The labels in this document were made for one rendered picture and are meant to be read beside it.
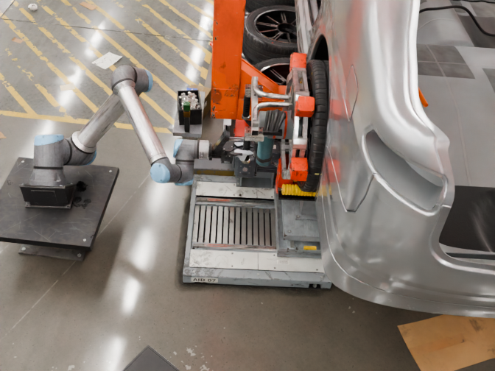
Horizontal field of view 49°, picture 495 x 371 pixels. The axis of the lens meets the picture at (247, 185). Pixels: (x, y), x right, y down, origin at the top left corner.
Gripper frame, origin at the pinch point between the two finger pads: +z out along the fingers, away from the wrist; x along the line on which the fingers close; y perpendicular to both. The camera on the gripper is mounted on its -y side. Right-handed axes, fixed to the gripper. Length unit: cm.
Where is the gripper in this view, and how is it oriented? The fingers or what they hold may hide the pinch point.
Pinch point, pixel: (250, 149)
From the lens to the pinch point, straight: 262.6
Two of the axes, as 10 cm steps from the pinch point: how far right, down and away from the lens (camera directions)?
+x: 0.0, 7.1, -7.0
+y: -0.7, 7.0, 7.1
